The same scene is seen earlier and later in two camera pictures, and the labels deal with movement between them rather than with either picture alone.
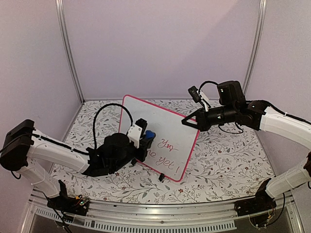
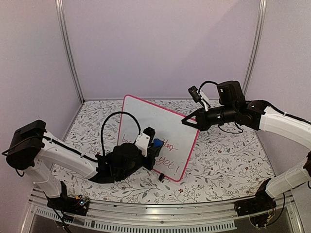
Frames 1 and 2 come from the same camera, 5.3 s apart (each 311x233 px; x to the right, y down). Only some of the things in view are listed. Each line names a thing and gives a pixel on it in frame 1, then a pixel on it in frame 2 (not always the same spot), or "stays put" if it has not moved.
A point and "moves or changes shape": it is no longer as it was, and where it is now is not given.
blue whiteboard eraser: (149, 134) moves or changes shape
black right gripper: (202, 124) stays put
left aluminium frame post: (60, 13) stays put
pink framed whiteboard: (169, 152) stays put
